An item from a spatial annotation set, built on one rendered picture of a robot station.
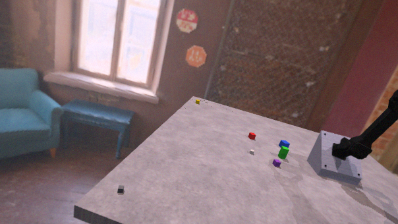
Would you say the blue block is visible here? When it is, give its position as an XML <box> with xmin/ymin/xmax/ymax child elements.
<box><xmin>279</xmin><ymin>140</ymin><xmax>290</xmax><ymax>148</ymax></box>

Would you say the green cube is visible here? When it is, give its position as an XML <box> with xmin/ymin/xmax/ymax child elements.
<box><xmin>280</xmin><ymin>146</ymin><xmax>289</xmax><ymax>155</ymax></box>
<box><xmin>278</xmin><ymin>151</ymin><xmax>287</xmax><ymax>159</ymax></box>

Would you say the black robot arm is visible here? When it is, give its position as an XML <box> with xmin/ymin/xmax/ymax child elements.
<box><xmin>332</xmin><ymin>90</ymin><xmax>398</xmax><ymax>161</ymax></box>

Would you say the red block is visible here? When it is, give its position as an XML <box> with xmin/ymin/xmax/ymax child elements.
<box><xmin>248</xmin><ymin>132</ymin><xmax>256</xmax><ymax>140</ymax></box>

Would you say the purple block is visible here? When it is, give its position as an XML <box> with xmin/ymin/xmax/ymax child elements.
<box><xmin>273</xmin><ymin>159</ymin><xmax>281</xmax><ymax>167</ymax></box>

